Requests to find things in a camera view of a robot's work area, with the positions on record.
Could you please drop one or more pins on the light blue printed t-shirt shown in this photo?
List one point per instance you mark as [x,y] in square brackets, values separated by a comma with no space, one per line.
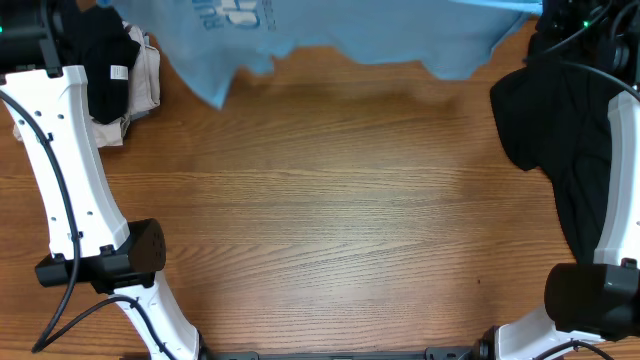
[207,41]

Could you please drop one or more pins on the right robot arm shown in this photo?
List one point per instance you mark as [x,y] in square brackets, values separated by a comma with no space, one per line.
[586,304]

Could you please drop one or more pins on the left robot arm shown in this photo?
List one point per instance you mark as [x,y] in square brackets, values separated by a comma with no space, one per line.
[44,87]

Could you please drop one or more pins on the black t-shirt on right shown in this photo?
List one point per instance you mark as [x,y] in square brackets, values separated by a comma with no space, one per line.
[554,118]

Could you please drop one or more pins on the folded beige garment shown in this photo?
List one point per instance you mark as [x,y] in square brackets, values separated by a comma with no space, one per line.
[144,88]

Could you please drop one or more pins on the folded black garment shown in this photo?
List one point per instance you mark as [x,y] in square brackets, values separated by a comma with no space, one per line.
[98,41]

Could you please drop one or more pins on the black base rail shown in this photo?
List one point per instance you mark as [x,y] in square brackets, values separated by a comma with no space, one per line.
[340,356]

